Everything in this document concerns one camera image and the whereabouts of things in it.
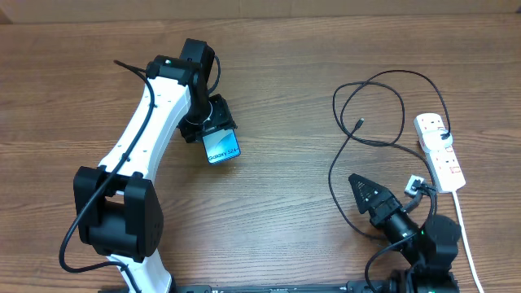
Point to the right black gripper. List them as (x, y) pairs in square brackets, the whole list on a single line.
[(378, 194)]

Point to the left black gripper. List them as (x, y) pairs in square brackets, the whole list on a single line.
[(223, 119)]

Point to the blue Galaxy smartphone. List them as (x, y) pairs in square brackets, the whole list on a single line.
[(221, 146)]

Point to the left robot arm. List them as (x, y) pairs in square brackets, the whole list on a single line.
[(119, 219)]

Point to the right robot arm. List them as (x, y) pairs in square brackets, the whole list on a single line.
[(430, 248)]

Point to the white charger adapter plug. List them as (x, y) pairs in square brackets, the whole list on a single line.
[(435, 140)]

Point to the white power strip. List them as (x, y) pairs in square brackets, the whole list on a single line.
[(446, 170)]

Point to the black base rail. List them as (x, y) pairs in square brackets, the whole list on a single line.
[(264, 289)]

